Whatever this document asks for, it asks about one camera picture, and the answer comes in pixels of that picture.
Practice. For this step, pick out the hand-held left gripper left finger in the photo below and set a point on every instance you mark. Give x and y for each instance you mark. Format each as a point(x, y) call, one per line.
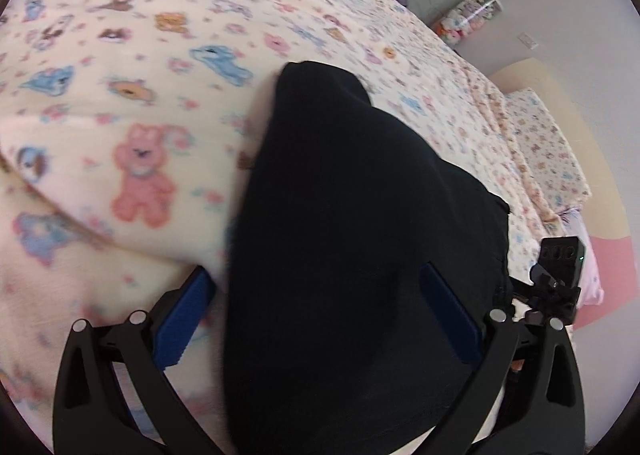
point(182, 320)

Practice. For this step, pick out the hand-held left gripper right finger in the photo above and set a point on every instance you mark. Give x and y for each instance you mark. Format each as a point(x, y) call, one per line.
point(452, 316)

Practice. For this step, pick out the black pants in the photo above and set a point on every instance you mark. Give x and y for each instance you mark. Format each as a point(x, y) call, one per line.
point(360, 245)

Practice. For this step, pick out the pale pink cloth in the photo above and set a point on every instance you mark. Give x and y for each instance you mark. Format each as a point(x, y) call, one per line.
point(592, 280)

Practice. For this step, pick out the small print bed sheet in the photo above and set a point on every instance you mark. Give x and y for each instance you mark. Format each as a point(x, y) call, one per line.
point(450, 95)

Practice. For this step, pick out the animal print fleece blanket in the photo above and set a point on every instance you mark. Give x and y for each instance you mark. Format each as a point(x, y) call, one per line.
point(125, 110)

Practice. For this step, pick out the clear tub of plush toys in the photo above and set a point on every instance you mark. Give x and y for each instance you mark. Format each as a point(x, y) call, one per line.
point(467, 17)

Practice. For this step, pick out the white wall socket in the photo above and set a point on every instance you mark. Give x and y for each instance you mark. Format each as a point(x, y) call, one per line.
point(528, 40)

